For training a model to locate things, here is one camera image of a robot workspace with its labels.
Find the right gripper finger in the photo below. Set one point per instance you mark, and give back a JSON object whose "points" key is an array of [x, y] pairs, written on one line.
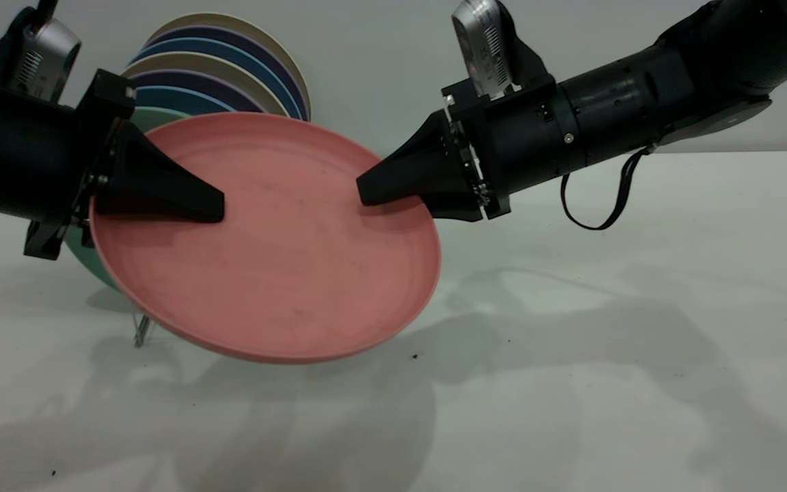
{"points": [[458, 210], [427, 164]]}

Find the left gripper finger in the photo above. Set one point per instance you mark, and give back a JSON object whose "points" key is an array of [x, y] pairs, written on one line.
{"points": [[154, 195]]}

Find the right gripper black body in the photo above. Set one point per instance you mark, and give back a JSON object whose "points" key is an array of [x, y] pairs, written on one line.
{"points": [[530, 143]]}

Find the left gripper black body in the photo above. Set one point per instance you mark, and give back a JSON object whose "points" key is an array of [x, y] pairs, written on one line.
{"points": [[18, 157]]}

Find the pink round plate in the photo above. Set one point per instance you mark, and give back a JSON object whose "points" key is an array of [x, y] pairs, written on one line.
{"points": [[284, 273]]}

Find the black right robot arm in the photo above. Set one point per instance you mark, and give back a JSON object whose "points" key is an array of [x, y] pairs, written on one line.
{"points": [[708, 61]]}

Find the green round plate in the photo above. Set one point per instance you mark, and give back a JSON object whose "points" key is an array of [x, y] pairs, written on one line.
{"points": [[154, 119]]}

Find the blue round plate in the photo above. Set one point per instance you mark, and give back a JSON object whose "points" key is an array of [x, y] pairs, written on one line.
{"points": [[229, 49], [175, 100]]}

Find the purple round plate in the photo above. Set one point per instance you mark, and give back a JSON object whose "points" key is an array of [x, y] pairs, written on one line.
{"points": [[195, 82], [243, 37]]}

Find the beige round plate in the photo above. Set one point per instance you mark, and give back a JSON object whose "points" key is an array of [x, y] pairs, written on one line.
{"points": [[216, 65], [229, 19]]}

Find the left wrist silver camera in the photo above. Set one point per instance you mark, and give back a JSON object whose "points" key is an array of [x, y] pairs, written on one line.
{"points": [[45, 55]]}

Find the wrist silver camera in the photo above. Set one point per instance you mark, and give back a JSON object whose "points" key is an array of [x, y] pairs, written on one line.
{"points": [[482, 41], [45, 55]]}

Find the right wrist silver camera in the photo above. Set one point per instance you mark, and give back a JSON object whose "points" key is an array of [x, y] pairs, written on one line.
{"points": [[482, 41]]}

